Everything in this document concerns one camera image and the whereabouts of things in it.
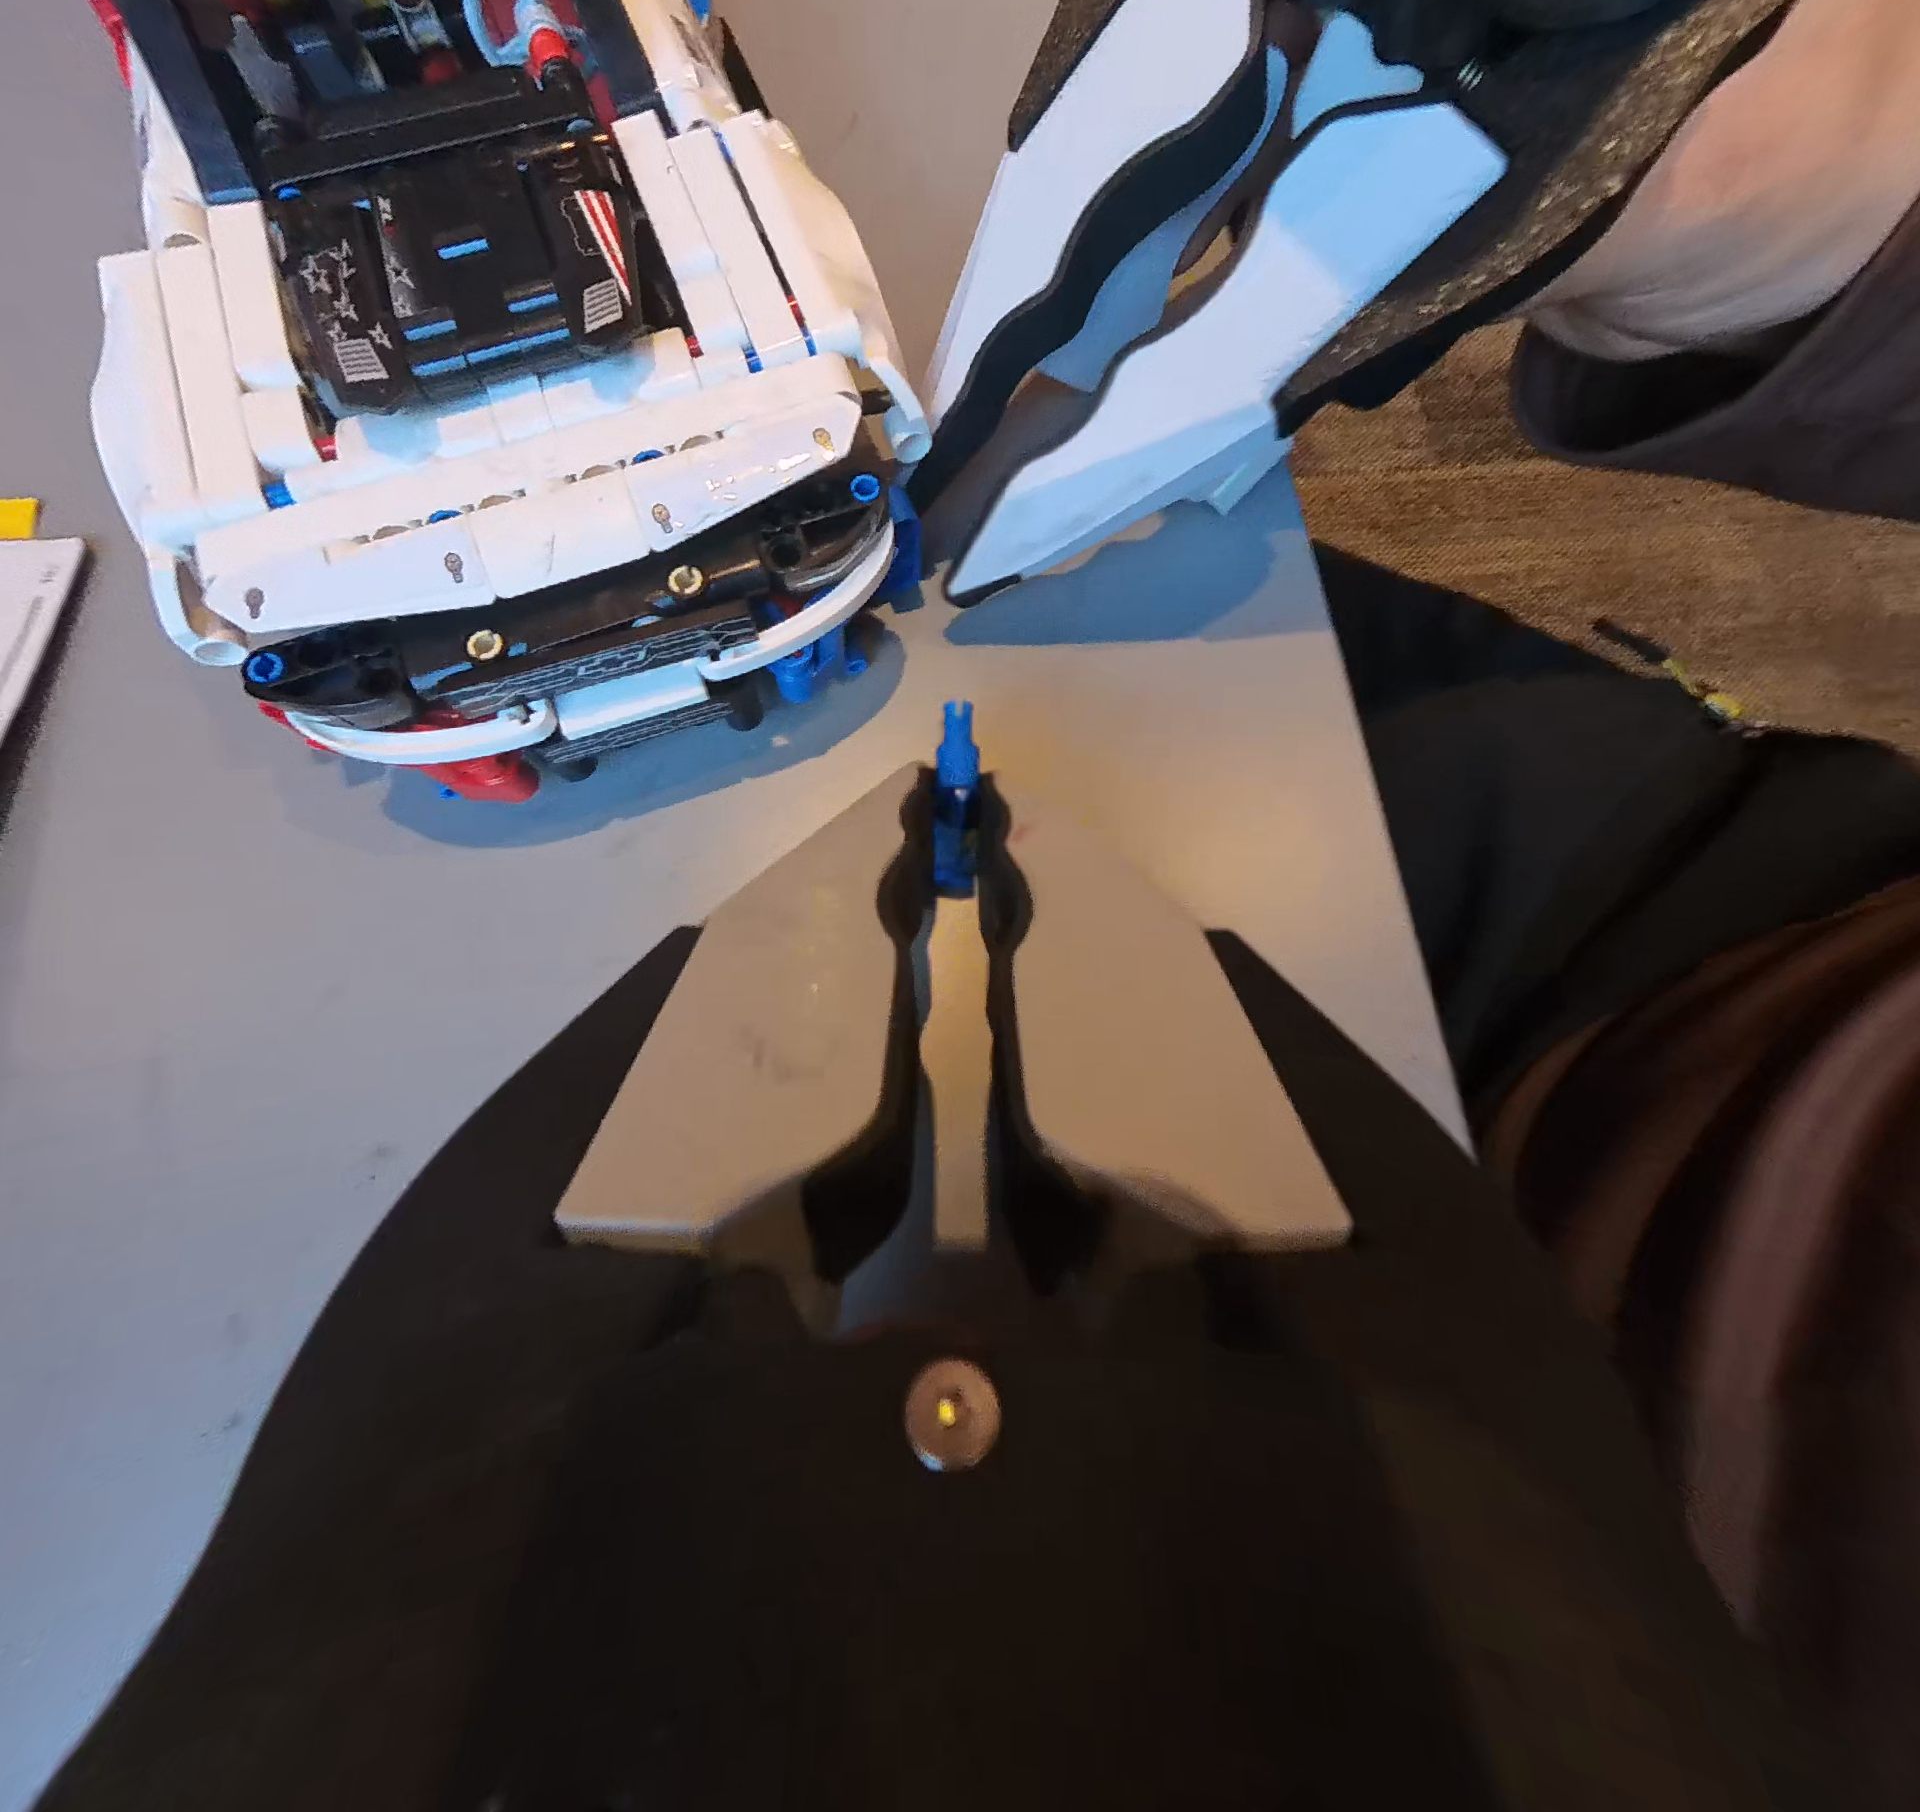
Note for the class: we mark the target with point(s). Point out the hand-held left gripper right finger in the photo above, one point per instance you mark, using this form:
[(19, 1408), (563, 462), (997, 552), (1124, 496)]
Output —
[(1155, 1092)]

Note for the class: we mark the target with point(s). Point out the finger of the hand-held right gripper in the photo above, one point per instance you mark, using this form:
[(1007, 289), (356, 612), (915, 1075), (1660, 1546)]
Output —
[(1352, 251), (1094, 116)]

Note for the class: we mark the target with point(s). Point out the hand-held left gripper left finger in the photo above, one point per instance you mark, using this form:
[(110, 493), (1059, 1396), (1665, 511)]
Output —
[(748, 1075)]

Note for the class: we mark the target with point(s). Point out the long blue toy pin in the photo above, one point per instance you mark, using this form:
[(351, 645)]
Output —
[(955, 809)]

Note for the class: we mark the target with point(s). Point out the white brick model car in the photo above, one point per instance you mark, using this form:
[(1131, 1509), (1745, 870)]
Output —
[(496, 417)]

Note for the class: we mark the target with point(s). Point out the grey desk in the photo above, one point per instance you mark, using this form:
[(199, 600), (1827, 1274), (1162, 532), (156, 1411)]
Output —
[(298, 1017)]

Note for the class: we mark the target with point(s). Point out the open instruction booklet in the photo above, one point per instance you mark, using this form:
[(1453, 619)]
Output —
[(29, 625)]

